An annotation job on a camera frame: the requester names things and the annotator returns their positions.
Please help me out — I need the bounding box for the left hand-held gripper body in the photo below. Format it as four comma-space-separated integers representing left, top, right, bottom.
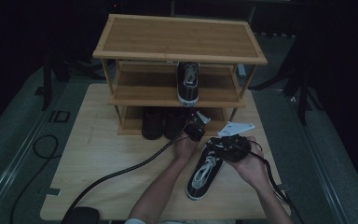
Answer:
183, 110, 212, 143

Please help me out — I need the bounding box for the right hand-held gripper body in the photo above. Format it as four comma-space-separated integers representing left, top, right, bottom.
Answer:
209, 121, 256, 163

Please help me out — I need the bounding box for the black leather shoe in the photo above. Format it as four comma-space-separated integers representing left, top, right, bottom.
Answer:
141, 106, 165, 141
163, 106, 188, 141

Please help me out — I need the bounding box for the black and white sneaker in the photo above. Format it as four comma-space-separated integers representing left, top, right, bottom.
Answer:
186, 143, 226, 202
176, 61, 200, 107

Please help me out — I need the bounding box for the wooden shoe rack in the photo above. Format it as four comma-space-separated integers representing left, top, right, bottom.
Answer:
91, 13, 269, 136

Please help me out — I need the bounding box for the person's left hand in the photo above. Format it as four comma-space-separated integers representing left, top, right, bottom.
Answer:
172, 132, 200, 163

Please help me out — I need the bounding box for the person's right hand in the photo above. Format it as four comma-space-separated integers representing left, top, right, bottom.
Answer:
228, 135, 270, 189

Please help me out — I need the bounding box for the black metal stand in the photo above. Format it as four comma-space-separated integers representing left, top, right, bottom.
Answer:
34, 50, 105, 112
247, 36, 325, 126

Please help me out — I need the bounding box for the black rounded pouch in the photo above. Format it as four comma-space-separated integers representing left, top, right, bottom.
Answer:
61, 206, 101, 224

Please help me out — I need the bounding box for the right hand-held gripper cable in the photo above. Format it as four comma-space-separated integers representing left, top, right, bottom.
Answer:
247, 139, 306, 224

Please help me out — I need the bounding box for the hand-held gripper cable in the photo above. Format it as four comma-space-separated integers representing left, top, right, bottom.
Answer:
61, 122, 190, 223
247, 139, 306, 224

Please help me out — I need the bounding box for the left hand-held gripper cable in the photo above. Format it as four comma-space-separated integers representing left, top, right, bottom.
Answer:
61, 122, 190, 223

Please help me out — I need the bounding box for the thin black floor cable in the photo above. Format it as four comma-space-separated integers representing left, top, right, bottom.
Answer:
9, 133, 60, 224

